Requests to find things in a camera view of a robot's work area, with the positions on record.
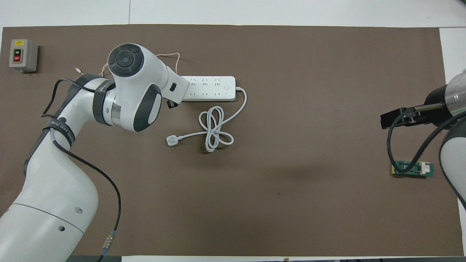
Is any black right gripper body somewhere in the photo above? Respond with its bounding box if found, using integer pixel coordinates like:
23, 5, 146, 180
424, 84, 455, 128

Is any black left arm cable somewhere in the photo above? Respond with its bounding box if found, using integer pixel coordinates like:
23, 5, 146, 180
41, 78, 122, 262

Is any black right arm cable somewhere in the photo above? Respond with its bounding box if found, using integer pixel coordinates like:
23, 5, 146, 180
387, 104, 466, 174

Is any grey on-off switch box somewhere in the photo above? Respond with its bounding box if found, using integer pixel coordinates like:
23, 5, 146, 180
9, 39, 39, 73

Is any pink charging cable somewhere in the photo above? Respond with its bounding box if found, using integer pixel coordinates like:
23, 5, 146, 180
75, 52, 181, 78

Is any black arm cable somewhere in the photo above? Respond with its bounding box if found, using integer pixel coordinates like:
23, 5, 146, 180
387, 104, 466, 174
41, 78, 122, 262

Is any brown table mat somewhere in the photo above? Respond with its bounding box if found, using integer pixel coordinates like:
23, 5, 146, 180
0, 24, 465, 257

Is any small green circuit board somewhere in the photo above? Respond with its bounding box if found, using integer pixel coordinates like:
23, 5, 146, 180
391, 160, 435, 179

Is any white power strip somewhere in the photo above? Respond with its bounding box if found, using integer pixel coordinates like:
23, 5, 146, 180
180, 75, 236, 102

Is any white power strip cord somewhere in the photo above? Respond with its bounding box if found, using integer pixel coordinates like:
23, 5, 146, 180
166, 87, 248, 153

